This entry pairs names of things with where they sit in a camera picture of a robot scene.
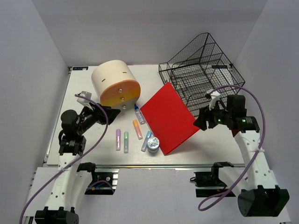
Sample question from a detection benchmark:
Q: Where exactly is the purple highlighter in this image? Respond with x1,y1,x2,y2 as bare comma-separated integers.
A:
116,129,121,151

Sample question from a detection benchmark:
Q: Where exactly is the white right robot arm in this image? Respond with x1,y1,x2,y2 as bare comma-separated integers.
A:
194,91,290,217

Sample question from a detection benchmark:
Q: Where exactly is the red folder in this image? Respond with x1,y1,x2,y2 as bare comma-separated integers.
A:
141,83,199,155

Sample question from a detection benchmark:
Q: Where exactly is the clear blue-capped spray bottle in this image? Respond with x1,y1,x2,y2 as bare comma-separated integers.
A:
134,104,146,125

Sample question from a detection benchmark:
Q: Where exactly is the round cream drawer organizer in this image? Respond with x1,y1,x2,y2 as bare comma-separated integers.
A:
91,60,141,111

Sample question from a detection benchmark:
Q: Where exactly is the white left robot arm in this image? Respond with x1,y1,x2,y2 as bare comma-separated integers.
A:
35,103,121,224

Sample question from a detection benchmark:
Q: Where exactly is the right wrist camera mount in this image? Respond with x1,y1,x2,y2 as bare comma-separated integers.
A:
205,89,221,111

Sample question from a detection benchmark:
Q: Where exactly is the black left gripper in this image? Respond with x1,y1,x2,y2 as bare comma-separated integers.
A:
77,102,121,135

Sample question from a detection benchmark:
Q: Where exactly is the blue highlighter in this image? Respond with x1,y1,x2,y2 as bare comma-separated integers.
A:
141,131,152,152

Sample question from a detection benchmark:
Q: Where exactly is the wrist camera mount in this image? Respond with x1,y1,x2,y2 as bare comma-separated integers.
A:
205,89,221,111
75,91,92,109

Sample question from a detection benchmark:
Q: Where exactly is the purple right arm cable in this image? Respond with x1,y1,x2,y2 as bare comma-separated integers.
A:
198,84,266,210

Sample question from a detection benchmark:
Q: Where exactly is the round blue slime jar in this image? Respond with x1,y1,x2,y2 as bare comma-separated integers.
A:
147,137,160,154

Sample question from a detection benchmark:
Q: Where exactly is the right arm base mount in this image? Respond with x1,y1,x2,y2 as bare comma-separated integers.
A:
190,172,228,198

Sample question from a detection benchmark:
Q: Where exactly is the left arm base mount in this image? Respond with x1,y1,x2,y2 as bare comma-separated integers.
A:
85,167,119,196

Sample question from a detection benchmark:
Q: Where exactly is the orange highlighter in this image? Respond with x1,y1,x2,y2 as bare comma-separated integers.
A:
133,119,142,140

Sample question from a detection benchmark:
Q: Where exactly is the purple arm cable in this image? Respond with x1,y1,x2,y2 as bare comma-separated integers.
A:
21,93,109,224
198,84,266,210

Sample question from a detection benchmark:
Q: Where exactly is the green highlighter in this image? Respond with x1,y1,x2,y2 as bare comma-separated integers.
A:
124,132,129,153

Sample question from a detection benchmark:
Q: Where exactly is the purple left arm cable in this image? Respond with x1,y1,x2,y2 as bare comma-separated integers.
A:
21,93,109,224

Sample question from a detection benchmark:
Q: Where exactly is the aluminium table edge rail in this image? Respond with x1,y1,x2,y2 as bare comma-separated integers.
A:
42,163,247,169

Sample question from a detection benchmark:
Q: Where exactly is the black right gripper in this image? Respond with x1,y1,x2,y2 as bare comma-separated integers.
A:
192,100,232,131

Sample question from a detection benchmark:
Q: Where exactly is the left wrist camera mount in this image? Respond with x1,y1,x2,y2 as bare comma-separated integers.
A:
75,91,92,109

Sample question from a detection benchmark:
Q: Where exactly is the black wire mesh rack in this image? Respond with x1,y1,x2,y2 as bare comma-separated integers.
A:
158,33,245,117

